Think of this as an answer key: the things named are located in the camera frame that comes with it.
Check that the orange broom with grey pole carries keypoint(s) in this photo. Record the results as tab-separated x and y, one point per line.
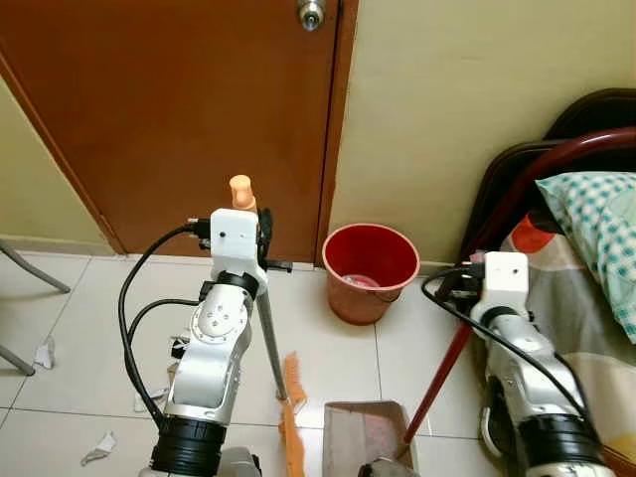
291	437

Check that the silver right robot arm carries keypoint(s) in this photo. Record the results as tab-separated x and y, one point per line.
527	360

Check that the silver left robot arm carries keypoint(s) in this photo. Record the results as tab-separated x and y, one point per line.
214	333

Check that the red plastic bucket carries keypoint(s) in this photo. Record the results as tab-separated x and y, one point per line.
360	298

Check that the grey orange patterned bed sheet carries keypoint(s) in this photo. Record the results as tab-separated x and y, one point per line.
566	298

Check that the green checkered pillow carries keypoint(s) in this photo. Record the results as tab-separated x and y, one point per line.
596	229

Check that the black and white shoe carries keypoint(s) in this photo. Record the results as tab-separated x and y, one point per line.
494	432

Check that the brown wooden door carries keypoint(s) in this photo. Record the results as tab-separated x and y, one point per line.
169	109

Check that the white paper scrap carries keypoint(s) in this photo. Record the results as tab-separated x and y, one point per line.
147	400
45	354
97	449

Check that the silver round door knob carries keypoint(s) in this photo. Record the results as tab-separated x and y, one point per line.
311	13

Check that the dark metal bed headboard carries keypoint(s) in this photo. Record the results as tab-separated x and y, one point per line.
586	109

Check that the grey metal chair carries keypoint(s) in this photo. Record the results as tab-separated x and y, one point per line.
40	273

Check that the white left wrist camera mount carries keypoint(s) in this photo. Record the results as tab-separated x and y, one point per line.
234	243

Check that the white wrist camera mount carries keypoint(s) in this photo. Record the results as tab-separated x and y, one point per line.
505	280
234	243

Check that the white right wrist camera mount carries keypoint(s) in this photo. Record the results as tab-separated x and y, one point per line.
505	280

